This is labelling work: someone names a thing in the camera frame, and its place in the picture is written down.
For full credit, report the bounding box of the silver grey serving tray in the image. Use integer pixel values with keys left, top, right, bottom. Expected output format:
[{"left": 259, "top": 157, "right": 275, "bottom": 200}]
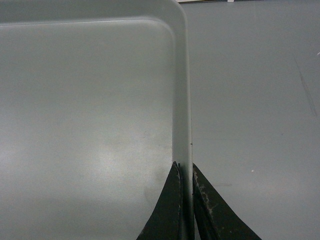
[{"left": 0, "top": 0, "right": 194, "bottom": 240}]

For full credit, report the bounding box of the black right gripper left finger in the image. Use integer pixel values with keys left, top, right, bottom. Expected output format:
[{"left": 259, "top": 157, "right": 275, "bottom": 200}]
[{"left": 137, "top": 161, "right": 183, "bottom": 240}]

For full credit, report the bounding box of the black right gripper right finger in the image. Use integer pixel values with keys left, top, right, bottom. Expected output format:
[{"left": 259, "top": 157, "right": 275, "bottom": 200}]
[{"left": 193, "top": 164, "right": 260, "bottom": 240}]

